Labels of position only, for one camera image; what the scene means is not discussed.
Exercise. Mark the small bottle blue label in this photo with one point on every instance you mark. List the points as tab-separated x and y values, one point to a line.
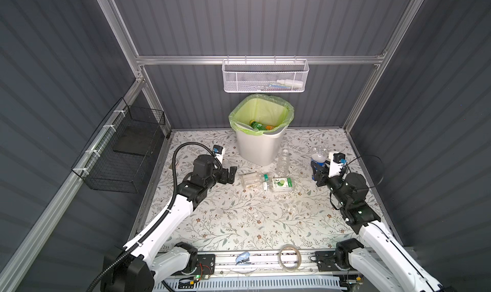
319	157

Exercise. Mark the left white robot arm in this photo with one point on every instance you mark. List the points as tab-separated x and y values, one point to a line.
138	266

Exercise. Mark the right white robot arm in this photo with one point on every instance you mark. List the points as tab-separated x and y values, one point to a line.
375	253

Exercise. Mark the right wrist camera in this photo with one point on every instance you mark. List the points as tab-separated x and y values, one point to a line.
337	163

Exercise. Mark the roll of clear tape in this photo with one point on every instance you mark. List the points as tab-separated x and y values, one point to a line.
289	258

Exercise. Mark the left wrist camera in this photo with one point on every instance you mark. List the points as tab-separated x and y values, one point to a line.
219	152

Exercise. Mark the black wire wall basket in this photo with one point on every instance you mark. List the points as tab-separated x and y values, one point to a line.
124	153

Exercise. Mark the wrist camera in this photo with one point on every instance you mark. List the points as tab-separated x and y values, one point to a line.
219	152
337	163

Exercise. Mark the clear square bottle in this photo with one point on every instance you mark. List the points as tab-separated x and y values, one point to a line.
252	179

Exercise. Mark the white plastic trash bin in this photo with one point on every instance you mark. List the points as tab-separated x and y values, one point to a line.
260	148

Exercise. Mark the white wire mesh basket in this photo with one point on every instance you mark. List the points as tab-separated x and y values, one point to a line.
267	76

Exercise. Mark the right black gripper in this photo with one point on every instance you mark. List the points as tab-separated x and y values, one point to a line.
323	175

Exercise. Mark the green label square bottle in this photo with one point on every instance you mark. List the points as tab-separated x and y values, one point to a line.
276	184

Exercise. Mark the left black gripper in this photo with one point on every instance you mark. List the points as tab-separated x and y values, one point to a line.
223	179

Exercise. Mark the green bin liner bag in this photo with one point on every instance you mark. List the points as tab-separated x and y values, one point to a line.
265	109

